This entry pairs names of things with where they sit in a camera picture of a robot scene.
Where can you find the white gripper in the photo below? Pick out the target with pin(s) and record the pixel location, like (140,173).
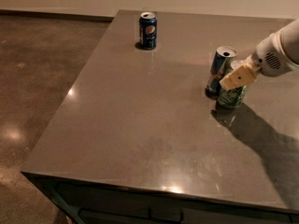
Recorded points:
(267,59)

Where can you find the green soda can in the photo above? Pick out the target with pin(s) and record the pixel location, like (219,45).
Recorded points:
(232,99)

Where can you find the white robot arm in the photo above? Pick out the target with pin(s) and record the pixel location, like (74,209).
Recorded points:
(292,29)

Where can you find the silver blue redbull can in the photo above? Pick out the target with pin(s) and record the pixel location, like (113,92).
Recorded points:
(223,57)

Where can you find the blue pepsi can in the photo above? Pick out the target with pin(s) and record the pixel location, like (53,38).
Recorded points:
(148,30)

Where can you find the dark cabinet drawer front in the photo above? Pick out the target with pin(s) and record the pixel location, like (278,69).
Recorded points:
(115,206)

